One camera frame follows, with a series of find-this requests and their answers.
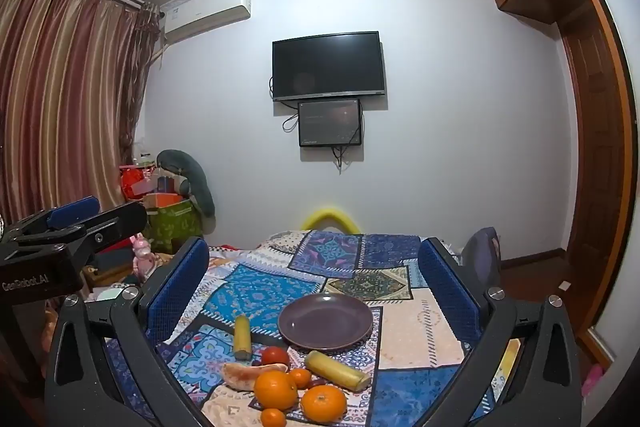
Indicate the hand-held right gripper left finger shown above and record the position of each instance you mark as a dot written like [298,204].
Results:
[175,289]

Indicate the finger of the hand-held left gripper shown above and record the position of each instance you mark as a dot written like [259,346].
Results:
[75,210]
[117,222]

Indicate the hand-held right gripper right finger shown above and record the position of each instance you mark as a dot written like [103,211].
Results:
[450,294]

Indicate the yellow-green banana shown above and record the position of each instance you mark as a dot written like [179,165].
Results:
[242,337]
[337,371]

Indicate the pink pomelo slice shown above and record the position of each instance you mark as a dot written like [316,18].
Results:
[242,376]

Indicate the red tomato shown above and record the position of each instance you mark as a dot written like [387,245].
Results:
[275,354]

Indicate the dark purple plate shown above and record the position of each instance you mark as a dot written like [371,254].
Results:
[325,319]

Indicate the large orange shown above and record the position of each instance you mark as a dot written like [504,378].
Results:
[275,389]
[324,403]

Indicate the small tangerine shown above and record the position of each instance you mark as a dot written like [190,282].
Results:
[301,378]
[273,418]

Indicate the pink plush toy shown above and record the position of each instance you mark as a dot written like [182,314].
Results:
[142,257]

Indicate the red box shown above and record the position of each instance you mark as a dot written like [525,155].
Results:
[135,182]

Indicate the orange box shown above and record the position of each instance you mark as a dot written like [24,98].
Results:
[162,200]

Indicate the blue patchwork blanket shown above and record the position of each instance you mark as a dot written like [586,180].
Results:
[280,272]

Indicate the striped brown curtain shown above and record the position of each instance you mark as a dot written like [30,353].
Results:
[65,97]

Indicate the white paper scrap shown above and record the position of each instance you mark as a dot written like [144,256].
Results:
[565,286]

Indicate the yellow foam tube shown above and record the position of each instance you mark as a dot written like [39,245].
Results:
[330,213]

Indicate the pink slipper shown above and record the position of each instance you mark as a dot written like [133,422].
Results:
[594,379]

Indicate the brown wooden door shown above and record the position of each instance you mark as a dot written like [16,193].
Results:
[595,167]

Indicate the small black monitor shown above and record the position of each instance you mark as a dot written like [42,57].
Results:
[330,122]

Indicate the white air conditioner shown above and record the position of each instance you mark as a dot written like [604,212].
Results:
[207,14]

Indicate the black wall television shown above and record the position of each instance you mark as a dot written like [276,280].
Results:
[327,64]

